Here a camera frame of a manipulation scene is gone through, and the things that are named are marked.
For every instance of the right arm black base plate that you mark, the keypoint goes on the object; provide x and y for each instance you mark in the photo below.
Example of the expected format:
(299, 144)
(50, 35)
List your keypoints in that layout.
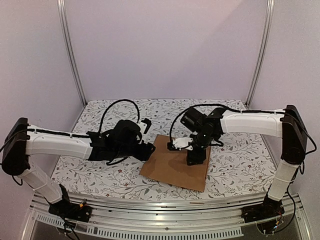
(261, 211)

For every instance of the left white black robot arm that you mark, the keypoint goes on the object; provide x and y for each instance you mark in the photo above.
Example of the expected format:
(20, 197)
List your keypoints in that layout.
(25, 140)

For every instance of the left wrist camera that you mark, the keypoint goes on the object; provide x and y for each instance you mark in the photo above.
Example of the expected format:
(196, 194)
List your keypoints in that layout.
(144, 125)

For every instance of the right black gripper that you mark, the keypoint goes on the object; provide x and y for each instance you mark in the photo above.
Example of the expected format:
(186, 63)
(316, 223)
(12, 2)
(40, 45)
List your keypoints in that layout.
(194, 158)

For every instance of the aluminium front rail base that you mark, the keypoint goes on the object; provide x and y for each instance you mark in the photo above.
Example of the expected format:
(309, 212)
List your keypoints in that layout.
(205, 219)

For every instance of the right aluminium frame post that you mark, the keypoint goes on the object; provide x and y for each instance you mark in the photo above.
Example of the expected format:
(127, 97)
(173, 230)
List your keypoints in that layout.
(270, 5)

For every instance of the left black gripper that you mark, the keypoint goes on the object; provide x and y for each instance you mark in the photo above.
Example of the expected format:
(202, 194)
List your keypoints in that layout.
(145, 152)

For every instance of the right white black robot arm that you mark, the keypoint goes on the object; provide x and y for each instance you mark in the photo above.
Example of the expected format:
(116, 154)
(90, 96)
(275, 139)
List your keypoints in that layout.
(285, 124)

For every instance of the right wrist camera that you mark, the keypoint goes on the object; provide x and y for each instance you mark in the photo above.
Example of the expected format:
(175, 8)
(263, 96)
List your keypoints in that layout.
(178, 144)

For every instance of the floral patterned table mat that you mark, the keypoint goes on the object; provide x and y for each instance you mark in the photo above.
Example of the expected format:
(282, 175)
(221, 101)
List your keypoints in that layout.
(242, 166)

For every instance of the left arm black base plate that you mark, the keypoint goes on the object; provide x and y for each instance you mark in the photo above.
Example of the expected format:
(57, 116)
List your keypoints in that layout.
(74, 211)

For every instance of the left aluminium frame post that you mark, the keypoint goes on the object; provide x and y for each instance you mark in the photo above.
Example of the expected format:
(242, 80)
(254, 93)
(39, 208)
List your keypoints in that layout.
(61, 6)

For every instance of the aluminium frame post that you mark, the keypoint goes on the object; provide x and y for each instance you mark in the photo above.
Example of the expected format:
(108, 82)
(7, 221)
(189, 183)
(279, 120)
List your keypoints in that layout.
(61, 6)
(270, 5)

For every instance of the brown cardboard box sheet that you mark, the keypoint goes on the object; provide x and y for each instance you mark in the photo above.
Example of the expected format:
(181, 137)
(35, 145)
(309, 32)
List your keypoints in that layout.
(171, 167)

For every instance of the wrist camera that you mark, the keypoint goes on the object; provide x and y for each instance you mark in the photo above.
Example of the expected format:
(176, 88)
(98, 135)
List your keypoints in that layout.
(178, 144)
(144, 125)

